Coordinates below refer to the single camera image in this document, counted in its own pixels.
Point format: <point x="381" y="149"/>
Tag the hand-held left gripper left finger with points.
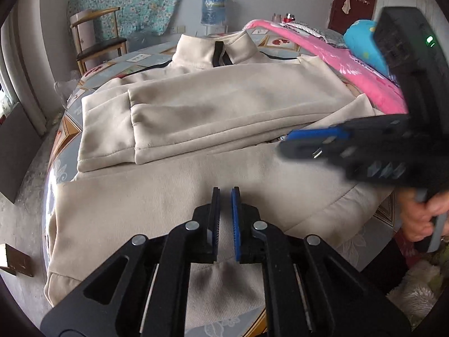
<point x="215" y="217"/>

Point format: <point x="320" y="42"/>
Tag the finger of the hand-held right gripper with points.
<point x="319" y="133"/>
<point x="336" y="158"/>

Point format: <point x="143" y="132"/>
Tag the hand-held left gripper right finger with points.
<point x="235" y="224"/>

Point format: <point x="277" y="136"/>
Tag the beige zip jacket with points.
<point x="175" y="189"/>

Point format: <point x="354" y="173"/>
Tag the person's right hand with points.
<point x="415" y="217"/>

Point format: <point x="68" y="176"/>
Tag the blue dotted pillow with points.
<point x="361" y="42"/>

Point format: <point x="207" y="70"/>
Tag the pink blanket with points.
<point x="350" y="73"/>

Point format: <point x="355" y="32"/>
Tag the grey lace-edged cloth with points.
<point x="315" y="33"/>

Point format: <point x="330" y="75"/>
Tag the red jar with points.
<point x="289" y="17"/>

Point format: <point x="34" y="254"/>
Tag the white water dispenser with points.
<point x="214" y="30"/>

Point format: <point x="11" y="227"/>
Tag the person's fluffy robe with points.
<point x="417" y="291"/>

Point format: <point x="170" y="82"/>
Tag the blue water bottle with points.
<point x="214" y="7"/>

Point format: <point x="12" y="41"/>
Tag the fruit patterned tablecloth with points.
<point x="73" y="96"/>

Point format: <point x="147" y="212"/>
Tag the clear plastic bag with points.
<point x="66" y="86"/>

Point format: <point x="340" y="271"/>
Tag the brown cardboard box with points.
<point x="17" y="261"/>

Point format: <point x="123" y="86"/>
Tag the wooden chair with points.
<point x="101" y="44"/>

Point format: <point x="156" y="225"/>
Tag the dark grey cabinet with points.
<point x="17" y="154"/>

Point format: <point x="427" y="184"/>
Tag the pale pink tall bin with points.
<point x="87" y="37"/>

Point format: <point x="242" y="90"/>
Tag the grey curtain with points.
<point x="24" y="59"/>

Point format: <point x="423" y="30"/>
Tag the teal floral wall cloth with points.
<point x="140" y="0"/>

